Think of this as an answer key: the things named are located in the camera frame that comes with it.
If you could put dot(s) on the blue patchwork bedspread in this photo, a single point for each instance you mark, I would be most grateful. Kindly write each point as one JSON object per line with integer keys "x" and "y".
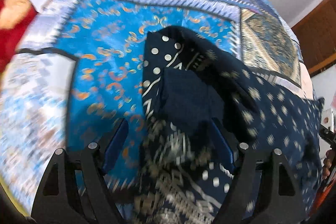
{"x": 105, "y": 29}

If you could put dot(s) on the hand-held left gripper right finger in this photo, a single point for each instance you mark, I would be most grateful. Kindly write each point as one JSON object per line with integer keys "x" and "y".
{"x": 223, "y": 145}

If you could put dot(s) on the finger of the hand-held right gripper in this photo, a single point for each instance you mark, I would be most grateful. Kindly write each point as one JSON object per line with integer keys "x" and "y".
{"x": 329, "y": 138}

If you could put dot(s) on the red plush toy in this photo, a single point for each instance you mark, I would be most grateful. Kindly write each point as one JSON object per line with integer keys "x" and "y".
{"x": 10, "y": 37}

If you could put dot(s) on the person's right hand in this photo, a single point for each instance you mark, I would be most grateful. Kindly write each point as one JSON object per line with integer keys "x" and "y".
{"x": 327, "y": 165}

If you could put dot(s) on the navy patterned hoodie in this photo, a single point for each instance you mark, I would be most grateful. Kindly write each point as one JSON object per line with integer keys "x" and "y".
{"x": 189, "y": 98}

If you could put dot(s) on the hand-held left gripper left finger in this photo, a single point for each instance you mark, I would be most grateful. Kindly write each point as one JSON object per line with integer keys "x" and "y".
{"x": 115, "y": 145}

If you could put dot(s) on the brown wooden door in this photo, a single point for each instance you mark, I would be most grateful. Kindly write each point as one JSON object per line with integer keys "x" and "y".
{"x": 317, "y": 37}

